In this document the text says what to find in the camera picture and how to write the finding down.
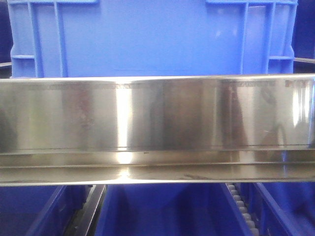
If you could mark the large light blue crate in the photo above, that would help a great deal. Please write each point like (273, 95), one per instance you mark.
(95, 38)

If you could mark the lower middle blue bin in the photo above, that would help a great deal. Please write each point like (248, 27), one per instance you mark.
(172, 209)

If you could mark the blue bin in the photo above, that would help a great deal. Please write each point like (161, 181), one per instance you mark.
(281, 208)
(39, 210)
(172, 209)

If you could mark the white roller conveyor track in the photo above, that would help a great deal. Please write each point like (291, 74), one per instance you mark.
(242, 208)

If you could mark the lower right blue bin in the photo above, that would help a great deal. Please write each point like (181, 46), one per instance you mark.
(281, 208)

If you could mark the lower left blue bin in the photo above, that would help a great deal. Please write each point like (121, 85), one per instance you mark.
(39, 210)

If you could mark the dark blue crate upper right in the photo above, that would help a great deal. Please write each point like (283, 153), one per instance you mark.
(304, 30)

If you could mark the dark blue crate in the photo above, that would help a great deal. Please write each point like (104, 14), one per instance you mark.
(304, 30)
(6, 41)

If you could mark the dark blue crate upper left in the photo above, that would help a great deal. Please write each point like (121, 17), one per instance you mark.
(6, 41)

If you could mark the stainless steel shelf rail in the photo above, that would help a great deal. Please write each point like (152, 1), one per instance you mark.
(241, 128)

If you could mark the metal divider rail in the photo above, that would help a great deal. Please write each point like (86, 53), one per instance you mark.
(84, 221)

